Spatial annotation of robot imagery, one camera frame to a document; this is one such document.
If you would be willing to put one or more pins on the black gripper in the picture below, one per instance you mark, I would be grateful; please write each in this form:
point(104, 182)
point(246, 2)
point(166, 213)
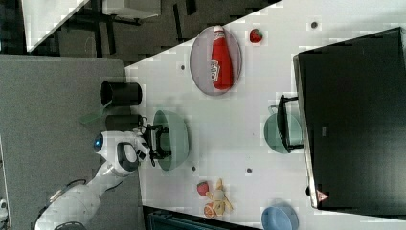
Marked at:
point(150, 137)

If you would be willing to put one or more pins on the mint green plastic strainer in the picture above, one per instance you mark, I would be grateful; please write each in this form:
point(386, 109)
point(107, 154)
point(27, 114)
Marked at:
point(176, 141)

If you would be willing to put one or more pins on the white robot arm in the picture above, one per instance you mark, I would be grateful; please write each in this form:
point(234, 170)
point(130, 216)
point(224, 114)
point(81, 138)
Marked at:
point(74, 206)

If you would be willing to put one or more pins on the lower black cylinder holder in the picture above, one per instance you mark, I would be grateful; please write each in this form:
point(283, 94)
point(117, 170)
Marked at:
point(123, 122)

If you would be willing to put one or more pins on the black cylinder holder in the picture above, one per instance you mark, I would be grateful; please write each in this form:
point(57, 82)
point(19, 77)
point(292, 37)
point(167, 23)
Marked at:
point(123, 122)
point(121, 93)

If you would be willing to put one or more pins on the red toy strawberry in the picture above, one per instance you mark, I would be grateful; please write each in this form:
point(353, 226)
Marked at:
point(256, 36)
point(202, 188)

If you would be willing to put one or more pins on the upper black cylinder holder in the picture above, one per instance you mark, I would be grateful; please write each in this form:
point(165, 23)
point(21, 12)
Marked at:
point(121, 93)

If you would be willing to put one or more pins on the green spatula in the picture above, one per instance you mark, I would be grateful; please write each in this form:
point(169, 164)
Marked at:
point(91, 117)

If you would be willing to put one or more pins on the dark blue crate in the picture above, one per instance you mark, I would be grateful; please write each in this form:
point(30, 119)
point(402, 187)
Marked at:
point(162, 220)

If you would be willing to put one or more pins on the orange slice toy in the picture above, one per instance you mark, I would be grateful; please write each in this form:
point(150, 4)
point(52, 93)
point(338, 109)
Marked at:
point(209, 211)

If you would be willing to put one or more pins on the grey round plate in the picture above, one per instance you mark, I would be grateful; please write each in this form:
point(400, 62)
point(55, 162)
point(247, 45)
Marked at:
point(200, 61)

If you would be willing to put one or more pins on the red ketchup bottle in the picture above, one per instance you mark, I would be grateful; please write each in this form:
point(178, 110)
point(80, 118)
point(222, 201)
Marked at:
point(221, 64)

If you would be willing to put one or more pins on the mint green cup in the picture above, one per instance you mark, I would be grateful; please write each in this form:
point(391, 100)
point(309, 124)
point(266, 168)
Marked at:
point(272, 135)

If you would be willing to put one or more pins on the grey side table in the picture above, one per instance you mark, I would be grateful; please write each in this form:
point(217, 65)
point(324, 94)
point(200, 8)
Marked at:
point(43, 144)

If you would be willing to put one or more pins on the blue bowl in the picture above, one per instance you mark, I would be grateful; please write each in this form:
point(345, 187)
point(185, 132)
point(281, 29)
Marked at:
point(279, 217)

